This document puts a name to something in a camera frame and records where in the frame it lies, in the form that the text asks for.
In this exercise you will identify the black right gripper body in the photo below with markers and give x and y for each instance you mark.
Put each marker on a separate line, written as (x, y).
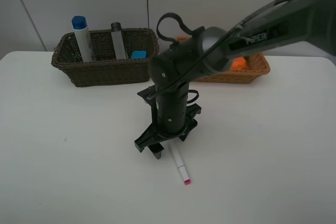
(164, 129)

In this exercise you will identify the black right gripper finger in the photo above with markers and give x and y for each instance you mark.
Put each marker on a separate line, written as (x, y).
(156, 150)
(190, 125)

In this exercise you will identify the white pink marker pen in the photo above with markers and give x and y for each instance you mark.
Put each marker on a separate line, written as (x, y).
(179, 163)

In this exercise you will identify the black whiteboard eraser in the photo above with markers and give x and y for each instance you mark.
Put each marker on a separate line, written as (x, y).
(139, 54)

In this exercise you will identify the orange peeled tangerine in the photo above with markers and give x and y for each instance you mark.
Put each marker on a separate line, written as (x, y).
(239, 64)

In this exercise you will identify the dark green men's bottle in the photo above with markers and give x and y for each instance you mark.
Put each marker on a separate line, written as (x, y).
(117, 39)

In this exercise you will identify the white bottle blue cap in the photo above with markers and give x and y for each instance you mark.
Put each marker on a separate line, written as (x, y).
(83, 38)

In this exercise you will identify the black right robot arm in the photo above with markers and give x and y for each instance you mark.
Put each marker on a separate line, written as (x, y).
(209, 51)

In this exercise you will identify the dark brown wicker basket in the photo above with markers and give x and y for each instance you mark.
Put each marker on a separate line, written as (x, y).
(106, 70)

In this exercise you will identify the orange wicker basket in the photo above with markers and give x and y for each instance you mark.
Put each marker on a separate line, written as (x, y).
(257, 67)

